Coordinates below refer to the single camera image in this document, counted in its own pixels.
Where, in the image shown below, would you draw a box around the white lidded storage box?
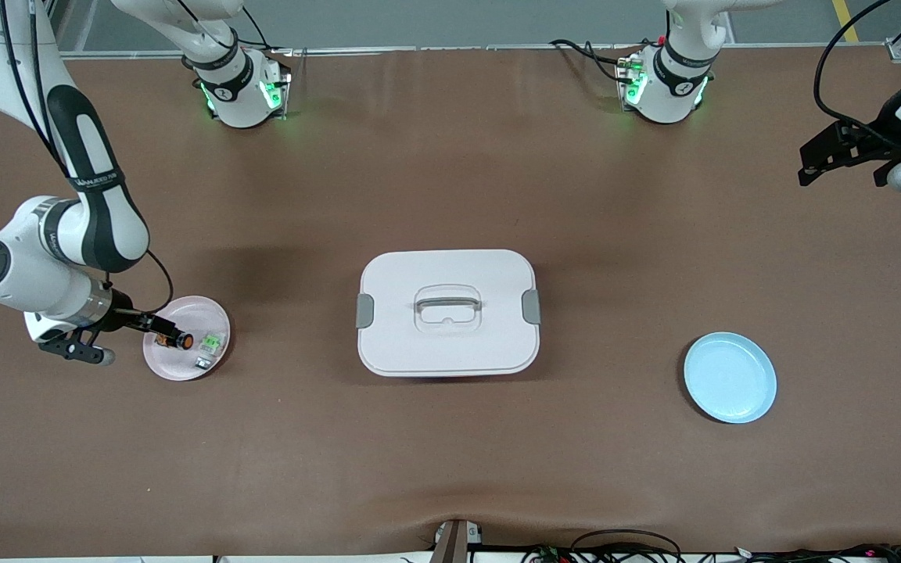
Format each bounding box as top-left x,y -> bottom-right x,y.
355,249 -> 543,378

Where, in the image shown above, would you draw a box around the pink round plate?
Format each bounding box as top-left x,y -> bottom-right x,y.
142,296 -> 232,382

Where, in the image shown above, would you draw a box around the light blue round plate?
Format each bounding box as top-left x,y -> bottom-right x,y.
683,332 -> 777,425

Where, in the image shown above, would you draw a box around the brown table cover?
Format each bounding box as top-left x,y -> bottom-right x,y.
0,43 -> 901,560

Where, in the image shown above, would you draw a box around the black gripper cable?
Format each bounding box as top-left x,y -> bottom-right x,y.
0,0 -> 175,317
813,0 -> 901,153

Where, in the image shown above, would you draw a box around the green push-button switch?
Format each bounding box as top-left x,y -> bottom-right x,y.
194,331 -> 229,371

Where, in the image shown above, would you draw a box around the black arm base cables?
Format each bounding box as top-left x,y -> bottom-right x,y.
548,38 -> 633,84

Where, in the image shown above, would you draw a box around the grey box handle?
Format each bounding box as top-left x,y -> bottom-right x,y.
415,296 -> 483,314

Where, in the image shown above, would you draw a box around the brown and white bracket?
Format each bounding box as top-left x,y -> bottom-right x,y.
429,518 -> 484,563

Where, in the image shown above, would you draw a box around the metal table edge rail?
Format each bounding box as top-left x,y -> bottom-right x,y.
59,43 -> 893,62

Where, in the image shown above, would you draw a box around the black cable bundle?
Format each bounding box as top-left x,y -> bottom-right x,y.
521,543 -> 901,563

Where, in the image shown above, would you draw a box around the black cable loop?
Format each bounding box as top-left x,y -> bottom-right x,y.
572,529 -> 684,563

